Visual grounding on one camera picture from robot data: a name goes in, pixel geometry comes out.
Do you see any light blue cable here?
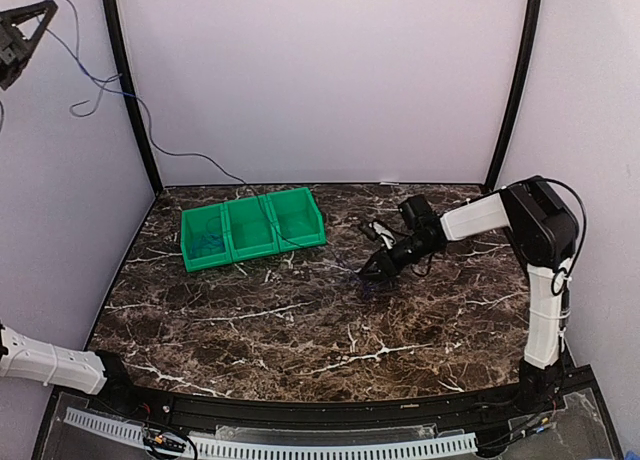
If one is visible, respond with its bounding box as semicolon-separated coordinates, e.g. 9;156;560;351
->
187;214;229;256

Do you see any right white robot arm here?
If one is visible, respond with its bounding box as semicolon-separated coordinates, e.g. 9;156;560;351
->
357;176;587;371

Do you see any black frame post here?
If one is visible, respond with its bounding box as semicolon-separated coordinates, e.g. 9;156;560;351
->
484;0;542;190
102;0;163;196

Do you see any black front rail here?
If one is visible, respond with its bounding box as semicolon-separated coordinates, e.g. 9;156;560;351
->
49;369;601;436

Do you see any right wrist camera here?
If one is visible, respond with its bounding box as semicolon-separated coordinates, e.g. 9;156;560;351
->
398;194;437;231

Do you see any left black frame post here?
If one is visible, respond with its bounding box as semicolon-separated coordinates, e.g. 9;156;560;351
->
102;0;163;196

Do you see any right green plastic bin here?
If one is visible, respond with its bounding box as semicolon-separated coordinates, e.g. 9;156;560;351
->
266;187;326;253

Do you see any left green plastic bin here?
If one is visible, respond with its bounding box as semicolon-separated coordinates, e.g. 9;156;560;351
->
180;203;233;273

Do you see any right black frame post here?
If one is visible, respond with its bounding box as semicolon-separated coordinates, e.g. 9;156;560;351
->
484;0;542;190

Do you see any dark blue cable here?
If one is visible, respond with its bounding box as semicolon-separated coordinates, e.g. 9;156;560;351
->
42;0;374;301

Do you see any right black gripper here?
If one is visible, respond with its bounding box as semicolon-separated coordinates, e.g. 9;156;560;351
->
360;234;438;281

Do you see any white slotted cable duct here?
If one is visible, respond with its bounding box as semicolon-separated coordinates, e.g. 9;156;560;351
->
64;407;478;459

